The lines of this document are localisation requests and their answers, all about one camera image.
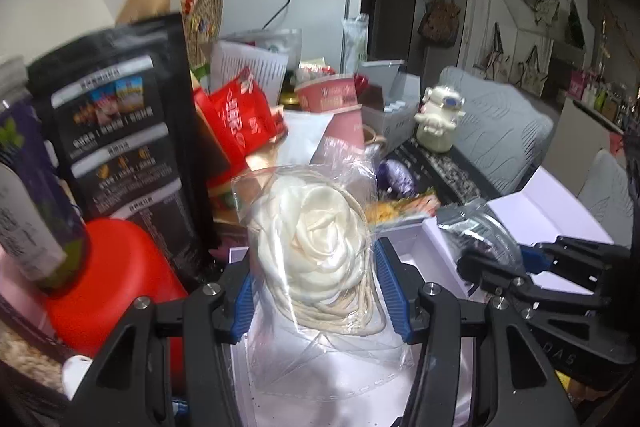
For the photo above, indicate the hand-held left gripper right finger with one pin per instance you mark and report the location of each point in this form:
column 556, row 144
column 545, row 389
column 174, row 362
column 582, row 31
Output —
column 392, row 292

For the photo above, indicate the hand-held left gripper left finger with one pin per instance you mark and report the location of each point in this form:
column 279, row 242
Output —
column 241, row 307

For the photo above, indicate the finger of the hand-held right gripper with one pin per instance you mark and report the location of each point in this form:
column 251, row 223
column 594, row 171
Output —
column 537, row 259
column 500, row 279

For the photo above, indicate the white gift box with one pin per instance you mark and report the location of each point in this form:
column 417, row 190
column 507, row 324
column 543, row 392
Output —
column 530, row 207

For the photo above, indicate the clear plastic packet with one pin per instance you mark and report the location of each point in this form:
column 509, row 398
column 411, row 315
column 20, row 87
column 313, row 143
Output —
column 480, row 222

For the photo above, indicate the white fabric rose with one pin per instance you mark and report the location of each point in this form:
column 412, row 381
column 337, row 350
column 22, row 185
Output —
column 310, row 232

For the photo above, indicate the yellow cracker packet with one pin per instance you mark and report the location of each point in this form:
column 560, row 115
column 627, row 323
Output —
column 390, row 212

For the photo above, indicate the cartoon print snack packet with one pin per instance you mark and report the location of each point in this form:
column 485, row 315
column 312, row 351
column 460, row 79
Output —
column 427, row 204

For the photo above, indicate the purple sachet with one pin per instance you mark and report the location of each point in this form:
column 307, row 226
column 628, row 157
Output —
column 395, row 177

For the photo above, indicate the black white patterned tablecloth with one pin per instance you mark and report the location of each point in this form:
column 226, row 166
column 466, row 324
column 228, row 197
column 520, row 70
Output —
column 450, row 172

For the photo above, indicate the red canister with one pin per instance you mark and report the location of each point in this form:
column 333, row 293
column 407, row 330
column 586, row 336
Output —
column 115, row 287

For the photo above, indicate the grey quilted cushion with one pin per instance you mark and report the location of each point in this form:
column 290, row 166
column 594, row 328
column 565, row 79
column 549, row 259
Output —
column 500, row 132

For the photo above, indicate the crumpled clear plastic bag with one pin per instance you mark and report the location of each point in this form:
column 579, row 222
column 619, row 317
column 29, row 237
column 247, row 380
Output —
column 345, row 157

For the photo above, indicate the brown mug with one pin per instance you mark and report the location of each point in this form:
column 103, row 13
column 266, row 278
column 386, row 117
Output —
column 372, row 142

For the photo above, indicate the white cartoon figurine cup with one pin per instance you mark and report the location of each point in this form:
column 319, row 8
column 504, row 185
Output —
column 440, row 127

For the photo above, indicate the white carton of small bottles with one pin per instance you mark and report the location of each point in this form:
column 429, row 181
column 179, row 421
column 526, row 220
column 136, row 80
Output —
column 395, row 122

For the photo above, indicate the pink paper cup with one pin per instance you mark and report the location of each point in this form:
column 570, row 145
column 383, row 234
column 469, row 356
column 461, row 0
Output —
column 345, row 127

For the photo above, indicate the row of bottles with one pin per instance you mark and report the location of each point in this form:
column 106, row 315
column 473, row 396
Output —
column 600, row 94

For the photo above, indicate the red orange carton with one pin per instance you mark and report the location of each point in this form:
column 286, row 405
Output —
column 204, row 127

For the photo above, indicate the red snack packet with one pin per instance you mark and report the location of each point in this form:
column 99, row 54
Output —
column 235, row 117

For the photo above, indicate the pink paper bowl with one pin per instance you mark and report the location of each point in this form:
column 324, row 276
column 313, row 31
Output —
column 327, row 94

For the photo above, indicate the black snack pouch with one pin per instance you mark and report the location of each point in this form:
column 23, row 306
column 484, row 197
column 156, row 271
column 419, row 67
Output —
column 115, row 132

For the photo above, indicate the printed paper sheet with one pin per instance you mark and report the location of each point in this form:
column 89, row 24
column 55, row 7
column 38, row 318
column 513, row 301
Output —
column 250, row 67

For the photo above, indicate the green white packet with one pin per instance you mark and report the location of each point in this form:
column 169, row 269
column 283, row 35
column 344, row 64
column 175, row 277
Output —
column 355, row 42

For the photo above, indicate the purple label jar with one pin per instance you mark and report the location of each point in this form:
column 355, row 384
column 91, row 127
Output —
column 25, row 167

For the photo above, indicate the hanging tote bag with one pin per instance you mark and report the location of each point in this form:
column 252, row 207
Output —
column 440, row 19

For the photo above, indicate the woven straw fan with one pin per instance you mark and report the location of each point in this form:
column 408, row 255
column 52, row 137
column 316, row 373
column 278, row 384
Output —
column 205, row 17

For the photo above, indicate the white refrigerator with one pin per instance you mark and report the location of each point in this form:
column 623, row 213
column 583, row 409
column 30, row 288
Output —
column 315, row 2

